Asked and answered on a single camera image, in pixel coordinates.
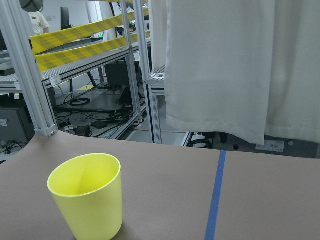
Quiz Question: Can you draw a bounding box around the brown paper table mat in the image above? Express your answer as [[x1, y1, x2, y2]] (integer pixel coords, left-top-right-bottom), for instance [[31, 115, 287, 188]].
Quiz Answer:
[[0, 132, 320, 240]]

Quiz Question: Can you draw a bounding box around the yellow black hazard tape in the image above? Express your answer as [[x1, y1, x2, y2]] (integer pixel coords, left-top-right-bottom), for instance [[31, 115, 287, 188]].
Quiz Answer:
[[29, 9, 151, 73]]

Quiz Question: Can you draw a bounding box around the white hanging curtain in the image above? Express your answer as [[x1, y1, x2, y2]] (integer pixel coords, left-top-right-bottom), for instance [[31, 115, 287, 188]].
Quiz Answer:
[[149, 0, 320, 145]]

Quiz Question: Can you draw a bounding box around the yellow plastic cup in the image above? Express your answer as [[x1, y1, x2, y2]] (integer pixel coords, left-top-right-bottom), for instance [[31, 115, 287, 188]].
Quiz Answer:
[[47, 153, 123, 240]]

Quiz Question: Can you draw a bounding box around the aluminium frame post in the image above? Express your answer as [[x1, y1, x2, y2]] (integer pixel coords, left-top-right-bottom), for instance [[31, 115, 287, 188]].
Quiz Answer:
[[0, 0, 58, 138]]

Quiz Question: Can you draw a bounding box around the person in beige shirt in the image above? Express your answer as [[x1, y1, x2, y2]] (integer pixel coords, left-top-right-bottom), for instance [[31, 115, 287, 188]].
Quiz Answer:
[[29, 11, 50, 35]]

